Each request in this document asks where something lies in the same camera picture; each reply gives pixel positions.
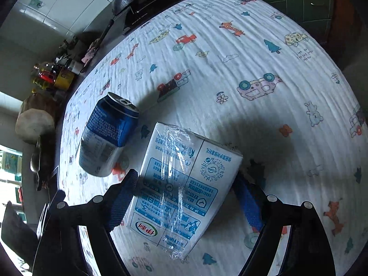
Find blue white drink can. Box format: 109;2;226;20
78;92;140;178

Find metal ladle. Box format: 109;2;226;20
30;136;56;191

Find beige plastic bag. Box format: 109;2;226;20
15;92;57;145

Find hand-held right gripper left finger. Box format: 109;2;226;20
32;169;140;276

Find printed white blanket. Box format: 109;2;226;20
56;0;368;276

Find black gas stove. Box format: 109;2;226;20
123;0;230;35

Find black wok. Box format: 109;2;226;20
98;0;162;44

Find dark cloth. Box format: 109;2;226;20
0;201;38;266

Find pink cloth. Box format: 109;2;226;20
82;41;100;64

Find green kitchen cabinet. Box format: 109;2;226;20
250;0;336;40

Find yellow jar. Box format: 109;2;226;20
54;69;76;90

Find group of condiment bottles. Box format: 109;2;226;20
31;61;58;89

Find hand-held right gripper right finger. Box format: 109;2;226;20
232;175;337;276

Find white blue milk carton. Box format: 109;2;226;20
124;121;244;261

